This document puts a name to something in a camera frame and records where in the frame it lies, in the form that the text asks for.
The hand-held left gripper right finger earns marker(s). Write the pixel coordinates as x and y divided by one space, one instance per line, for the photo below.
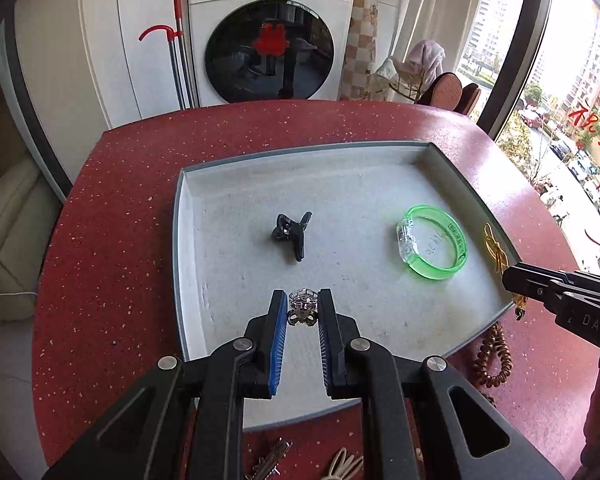
326 345

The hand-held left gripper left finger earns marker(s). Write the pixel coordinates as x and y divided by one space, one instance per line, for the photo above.
278 340

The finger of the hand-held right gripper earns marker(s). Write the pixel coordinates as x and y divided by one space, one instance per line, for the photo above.
592 278
527 282

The black hair claw clip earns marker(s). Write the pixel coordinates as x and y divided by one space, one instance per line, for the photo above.
292 240

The metal hair clips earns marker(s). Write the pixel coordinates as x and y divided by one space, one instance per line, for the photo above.
270 460

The beige hair claw clip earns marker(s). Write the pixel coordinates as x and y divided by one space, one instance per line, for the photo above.
342 467

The grey rectangular tray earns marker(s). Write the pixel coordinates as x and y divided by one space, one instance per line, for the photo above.
355 200

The red window sticker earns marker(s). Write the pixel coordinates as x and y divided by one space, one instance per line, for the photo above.
587 120

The brown round chair back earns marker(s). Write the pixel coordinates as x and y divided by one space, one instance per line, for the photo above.
472 100
440 90

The leaf patterned cloth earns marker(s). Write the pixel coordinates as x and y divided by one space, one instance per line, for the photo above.
392 80

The cream leather sofa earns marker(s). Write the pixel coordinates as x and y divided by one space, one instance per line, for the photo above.
10 220

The red paper cutout sticker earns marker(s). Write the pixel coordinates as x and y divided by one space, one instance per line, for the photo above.
272 40

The white washing machine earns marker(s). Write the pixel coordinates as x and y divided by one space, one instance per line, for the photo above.
220 20

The white tall cabinet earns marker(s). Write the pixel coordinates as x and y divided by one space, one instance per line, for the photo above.
130 35

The dark window frame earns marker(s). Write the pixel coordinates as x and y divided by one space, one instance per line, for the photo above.
535 20

